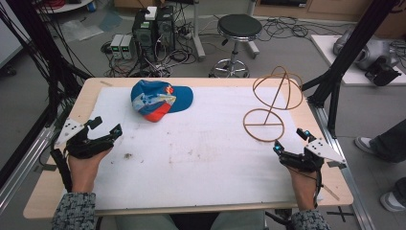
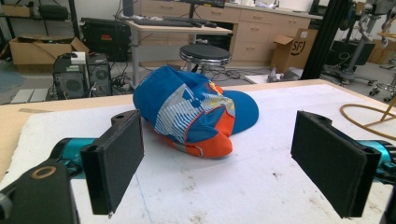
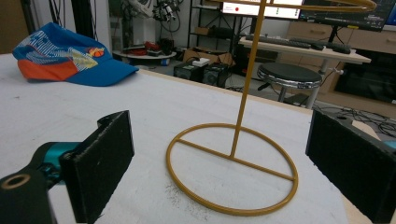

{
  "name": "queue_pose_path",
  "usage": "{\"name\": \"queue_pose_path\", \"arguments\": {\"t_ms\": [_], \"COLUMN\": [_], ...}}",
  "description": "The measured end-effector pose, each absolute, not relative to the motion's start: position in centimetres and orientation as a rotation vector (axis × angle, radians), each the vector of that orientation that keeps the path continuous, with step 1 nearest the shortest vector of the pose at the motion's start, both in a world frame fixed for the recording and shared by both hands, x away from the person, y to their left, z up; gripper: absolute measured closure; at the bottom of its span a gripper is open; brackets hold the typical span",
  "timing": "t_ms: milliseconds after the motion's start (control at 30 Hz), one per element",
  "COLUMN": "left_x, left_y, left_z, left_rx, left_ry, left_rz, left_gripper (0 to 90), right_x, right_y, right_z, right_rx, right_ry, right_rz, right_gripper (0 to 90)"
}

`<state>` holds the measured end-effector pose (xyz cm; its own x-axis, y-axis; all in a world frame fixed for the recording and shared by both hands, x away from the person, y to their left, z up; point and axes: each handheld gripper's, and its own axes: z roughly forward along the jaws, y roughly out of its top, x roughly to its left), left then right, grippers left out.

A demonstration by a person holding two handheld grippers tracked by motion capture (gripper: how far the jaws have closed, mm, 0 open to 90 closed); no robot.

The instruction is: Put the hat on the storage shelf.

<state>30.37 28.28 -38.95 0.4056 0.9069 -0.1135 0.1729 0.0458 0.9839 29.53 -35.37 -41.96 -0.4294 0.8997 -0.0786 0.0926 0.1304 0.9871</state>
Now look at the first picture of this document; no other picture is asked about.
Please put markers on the person's right hand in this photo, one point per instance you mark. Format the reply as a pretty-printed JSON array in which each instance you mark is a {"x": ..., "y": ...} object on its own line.
[{"x": 303, "y": 188}]

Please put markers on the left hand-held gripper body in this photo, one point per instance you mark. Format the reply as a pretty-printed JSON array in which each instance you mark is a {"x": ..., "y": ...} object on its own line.
[{"x": 83, "y": 146}]

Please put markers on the grey robot head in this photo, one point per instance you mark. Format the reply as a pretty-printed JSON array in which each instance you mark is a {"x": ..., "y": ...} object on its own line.
[{"x": 372, "y": 51}]

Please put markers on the black frame stand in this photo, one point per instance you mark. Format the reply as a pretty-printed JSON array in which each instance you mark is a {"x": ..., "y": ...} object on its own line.
[
  {"x": 348, "y": 51},
  {"x": 48, "y": 57}
]

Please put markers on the wooden hoop hat stand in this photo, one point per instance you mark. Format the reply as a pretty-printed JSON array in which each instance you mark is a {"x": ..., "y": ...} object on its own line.
[{"x": 274, "y": 102}]

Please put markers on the black computer tower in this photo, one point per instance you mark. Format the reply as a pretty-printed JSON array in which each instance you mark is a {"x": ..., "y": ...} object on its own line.
[
  {"x": 144, "y": 35},
  {"x": 166, "y": 28}
]

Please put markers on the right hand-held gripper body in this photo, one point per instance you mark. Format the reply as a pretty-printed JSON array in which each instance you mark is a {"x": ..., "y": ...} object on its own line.
[{"x": 308, "y": 158}]

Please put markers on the aluminium rail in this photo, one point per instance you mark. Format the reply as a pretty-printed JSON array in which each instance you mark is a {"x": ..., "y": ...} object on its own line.
[
  {"x": 348, "y": 179},
  {"x": 25, "y": 166}
]

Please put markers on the white floor board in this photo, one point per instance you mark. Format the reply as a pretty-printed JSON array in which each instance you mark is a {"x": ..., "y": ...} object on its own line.
[{"x": 351, "y": 76}]

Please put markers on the person's left hand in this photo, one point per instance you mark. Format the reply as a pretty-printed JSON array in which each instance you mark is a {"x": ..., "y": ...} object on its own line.
[{"x": 84, "y": 172}]

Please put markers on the grey table leg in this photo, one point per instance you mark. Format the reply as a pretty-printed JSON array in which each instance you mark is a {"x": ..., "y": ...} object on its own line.
[{"x": 198, "y": 32}]

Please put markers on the blue and orange baseball cap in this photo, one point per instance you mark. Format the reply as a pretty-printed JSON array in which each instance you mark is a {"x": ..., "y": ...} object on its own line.
[{"x": 158, "y": 99}]

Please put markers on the white table mat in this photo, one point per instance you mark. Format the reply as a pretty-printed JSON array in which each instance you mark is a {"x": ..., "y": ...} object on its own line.
[{"x": 204, "y": 159}]

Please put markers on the white box on tower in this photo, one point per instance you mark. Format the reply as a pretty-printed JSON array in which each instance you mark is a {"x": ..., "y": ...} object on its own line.
[{"x": 151, "y": 13}]

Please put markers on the black round stool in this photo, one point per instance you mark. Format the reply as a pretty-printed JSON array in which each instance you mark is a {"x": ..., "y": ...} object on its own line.
[{"x": 239, "y": 28}]

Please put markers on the grey power supply unit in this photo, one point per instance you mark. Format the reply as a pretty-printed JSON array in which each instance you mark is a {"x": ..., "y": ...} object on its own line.
[
  {"x": 127, "y": 47},
  {"x": 116, "y": 46}
]

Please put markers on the person's lap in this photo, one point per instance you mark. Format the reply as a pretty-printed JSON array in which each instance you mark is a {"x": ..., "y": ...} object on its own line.
[{"x": 191, "y": 222}]

